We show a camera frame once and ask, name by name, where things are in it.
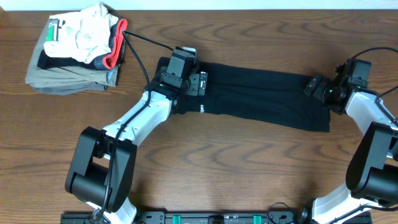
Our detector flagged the black t-shirt with white logo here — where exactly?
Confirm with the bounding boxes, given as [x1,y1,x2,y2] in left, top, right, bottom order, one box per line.
[174,62,330,133]

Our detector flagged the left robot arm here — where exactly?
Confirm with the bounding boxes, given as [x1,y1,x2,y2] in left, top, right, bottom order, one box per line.
[65,47,208,223]

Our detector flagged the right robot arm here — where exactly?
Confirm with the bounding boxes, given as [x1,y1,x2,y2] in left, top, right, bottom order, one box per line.
[295,58,397,223]

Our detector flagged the black and red garment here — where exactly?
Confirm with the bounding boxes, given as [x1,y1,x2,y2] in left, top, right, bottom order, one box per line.
[37,19,128,70]

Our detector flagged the white crumpled garment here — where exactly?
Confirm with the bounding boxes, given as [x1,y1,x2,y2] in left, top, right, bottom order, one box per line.
[44,3,119,63]

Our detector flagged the grey-beige folded garment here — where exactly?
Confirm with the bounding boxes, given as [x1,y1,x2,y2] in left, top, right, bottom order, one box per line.
[25,26,124,95]

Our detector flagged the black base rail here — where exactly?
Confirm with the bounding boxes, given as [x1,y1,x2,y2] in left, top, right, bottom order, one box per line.
[60,211,373,224]

